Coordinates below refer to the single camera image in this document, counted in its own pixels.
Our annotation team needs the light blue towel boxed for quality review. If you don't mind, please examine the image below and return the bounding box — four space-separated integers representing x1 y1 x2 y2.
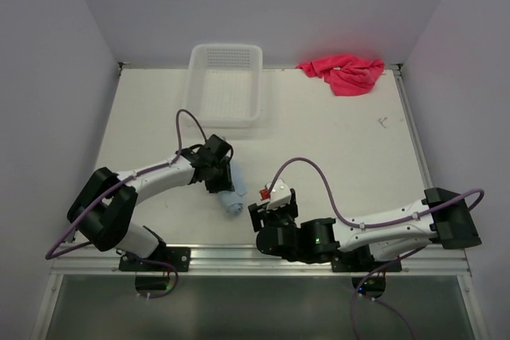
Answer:
218 160 248 217

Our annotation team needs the pink towel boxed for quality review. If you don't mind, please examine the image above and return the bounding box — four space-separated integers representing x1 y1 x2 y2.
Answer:
296 54 385 96

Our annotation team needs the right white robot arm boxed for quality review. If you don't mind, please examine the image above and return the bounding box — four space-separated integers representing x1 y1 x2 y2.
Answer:
248 187 481 271

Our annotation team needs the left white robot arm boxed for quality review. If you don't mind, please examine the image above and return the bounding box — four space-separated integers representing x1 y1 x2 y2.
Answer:
67 135 234 271

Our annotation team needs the white plastic basket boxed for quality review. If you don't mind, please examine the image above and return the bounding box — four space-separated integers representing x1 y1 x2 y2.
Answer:
182 44 263 129

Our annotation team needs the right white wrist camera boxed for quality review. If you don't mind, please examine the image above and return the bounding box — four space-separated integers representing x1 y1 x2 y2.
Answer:
259 178 292 210

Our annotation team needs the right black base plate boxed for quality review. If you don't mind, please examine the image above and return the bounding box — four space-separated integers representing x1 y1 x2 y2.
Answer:
331 245 387 273

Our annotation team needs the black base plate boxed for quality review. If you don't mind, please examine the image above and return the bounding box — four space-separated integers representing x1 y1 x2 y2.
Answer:
119 246 191 272
331 245 387 273

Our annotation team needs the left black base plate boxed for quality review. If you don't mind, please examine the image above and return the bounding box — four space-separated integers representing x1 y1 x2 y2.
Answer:
119 246 191 272

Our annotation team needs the aluminium mounting rail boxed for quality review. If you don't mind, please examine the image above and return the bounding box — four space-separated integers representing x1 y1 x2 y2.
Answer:
50 244 471 276

